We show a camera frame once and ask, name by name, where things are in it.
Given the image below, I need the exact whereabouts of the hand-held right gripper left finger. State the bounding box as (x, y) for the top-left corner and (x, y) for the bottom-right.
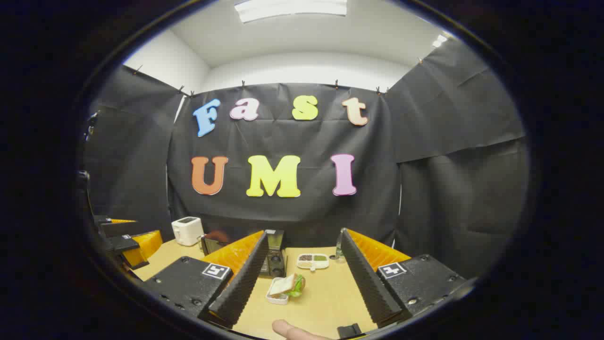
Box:
(140, 230), (269, 330)

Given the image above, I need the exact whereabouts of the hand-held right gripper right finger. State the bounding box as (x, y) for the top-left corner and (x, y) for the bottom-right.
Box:
(341, 228), (468, 329)

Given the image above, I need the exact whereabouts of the black electric oven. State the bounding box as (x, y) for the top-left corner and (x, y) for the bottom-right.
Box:
(201, 229), (287, 279)

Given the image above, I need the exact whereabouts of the lettuce sandwich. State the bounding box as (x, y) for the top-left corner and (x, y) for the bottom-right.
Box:
(269, 273), (306, 298)

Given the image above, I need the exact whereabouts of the small white dish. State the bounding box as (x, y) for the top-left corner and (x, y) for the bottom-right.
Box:
(266, 278), (290, 306)

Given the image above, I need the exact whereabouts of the white divided snack dish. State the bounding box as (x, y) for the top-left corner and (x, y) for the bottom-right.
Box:
(297, 253), (330, 271)

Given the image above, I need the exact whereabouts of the white toaster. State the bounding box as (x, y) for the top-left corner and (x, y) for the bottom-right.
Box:
(171, 216), (205, 247)

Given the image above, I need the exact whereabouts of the row of small cloth clips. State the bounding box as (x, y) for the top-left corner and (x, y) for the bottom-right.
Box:
(134, 58), (424, 96)

